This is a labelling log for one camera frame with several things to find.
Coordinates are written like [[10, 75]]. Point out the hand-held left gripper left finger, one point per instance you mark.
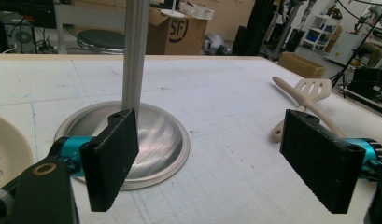
[[110, 161]]

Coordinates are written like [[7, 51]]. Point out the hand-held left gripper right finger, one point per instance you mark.
[[319, 165]]

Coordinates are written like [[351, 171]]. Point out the beige slotted spatula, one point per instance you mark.
[[277, 133]]

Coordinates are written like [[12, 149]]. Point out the beige solid spatula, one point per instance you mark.
[[288, 88]]

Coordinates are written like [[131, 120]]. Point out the beige skimmer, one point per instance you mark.
[[11, 140]]

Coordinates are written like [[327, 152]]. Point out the metal utensil rack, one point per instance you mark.
[[134, 62]]

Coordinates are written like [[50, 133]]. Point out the dark equipment box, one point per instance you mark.
[[366, 77]]

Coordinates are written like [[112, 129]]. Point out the small open cardboard box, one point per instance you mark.
[[300, 67]]

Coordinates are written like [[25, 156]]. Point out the white cabinet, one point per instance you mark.
[[344, 48]]

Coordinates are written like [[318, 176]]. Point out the black round stool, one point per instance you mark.
[[98, 39]]

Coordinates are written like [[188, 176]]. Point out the white shelf unit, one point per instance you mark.
[[316, 31]]

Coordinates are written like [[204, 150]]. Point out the large cardboard box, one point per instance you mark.
[[179, 40]]

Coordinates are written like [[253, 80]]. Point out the black computer tower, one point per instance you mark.
[[20, 37]]

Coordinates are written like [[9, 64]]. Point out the grey plastic bag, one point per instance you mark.
[[213, 42]]

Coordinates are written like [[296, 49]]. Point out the white round disc stand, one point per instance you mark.
[[173, 14]]

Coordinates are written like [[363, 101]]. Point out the white basket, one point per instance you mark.
[[196, 11]]

